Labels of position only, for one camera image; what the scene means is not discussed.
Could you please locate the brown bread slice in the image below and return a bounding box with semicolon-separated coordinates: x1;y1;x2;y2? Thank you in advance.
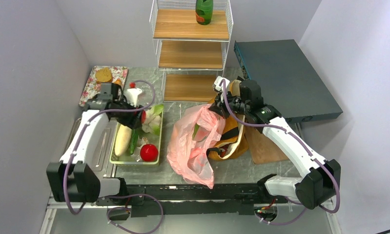
95;67;113;83

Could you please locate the brown paper grocery bag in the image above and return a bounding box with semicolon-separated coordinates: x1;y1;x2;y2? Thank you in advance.
206;79;250;161

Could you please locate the grey metal equipment box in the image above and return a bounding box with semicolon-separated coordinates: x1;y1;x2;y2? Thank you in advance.
234;39;343;123

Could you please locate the green plastic basket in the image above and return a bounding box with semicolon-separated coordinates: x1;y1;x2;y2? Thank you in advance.
109;105;163;166

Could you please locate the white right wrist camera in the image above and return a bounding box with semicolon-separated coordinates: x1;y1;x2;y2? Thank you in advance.
213;76;230;93

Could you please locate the green glass bottle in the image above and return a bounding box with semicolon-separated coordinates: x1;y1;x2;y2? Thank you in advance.
195;0;214;25

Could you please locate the white wire wooden shelf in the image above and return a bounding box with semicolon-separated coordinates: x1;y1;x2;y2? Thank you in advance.
149;0;233;102

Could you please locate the croissant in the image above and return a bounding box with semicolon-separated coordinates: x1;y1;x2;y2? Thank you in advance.
113;79;122;86

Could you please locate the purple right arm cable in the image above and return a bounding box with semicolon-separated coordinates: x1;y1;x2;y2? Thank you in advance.
219;78;342;226

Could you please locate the wooden board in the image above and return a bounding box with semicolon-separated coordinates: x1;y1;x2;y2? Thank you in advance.
245;127;288;164

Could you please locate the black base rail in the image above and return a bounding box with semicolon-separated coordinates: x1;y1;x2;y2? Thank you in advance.
95;183;287;217

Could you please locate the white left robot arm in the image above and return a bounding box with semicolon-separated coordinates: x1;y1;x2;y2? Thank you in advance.
46;82;145;202

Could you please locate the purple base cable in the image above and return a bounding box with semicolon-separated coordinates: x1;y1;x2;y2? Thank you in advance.
106;195;164;234

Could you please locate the white daikon radish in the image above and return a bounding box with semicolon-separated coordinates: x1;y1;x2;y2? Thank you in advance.
114;124;132;156

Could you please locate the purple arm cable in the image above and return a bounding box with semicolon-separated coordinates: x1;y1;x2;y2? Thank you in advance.
62;80;157;216
219;78;342;226

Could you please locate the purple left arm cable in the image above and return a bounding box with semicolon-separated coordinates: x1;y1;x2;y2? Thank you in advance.
62;80;157;216

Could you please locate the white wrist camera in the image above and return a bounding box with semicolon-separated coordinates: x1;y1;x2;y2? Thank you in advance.
123;82;145;107
213;76;230;93

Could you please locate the green cucumber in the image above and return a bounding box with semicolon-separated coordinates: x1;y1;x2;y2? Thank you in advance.
128;129;139;155

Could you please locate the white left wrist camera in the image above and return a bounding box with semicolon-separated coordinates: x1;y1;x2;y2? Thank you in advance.
123;82;145;107

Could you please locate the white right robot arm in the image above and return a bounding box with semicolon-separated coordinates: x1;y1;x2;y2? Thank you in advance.
210;76;341;214

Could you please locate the floral tray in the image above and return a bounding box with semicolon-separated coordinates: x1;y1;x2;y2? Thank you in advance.
79;66;128;107

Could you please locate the metal baking tray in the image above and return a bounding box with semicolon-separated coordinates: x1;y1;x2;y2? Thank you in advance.
68;117;121;181

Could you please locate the pink plastic bag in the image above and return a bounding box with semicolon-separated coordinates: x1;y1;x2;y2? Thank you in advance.
166;104;226;189

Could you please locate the red tomato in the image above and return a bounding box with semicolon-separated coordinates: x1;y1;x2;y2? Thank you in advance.
140;144;159;162

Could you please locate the green cabbage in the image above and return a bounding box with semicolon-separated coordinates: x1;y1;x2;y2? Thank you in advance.
142;104;164;136

